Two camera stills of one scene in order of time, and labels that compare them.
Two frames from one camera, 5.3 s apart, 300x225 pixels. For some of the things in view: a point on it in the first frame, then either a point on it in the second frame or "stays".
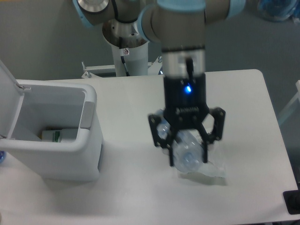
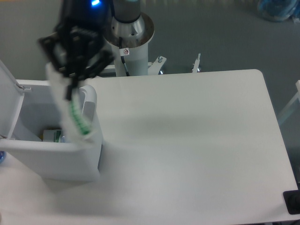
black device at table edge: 292,199 stays
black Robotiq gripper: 185,108 -> 84,24
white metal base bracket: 154,68 stays
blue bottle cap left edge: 3,156 stays
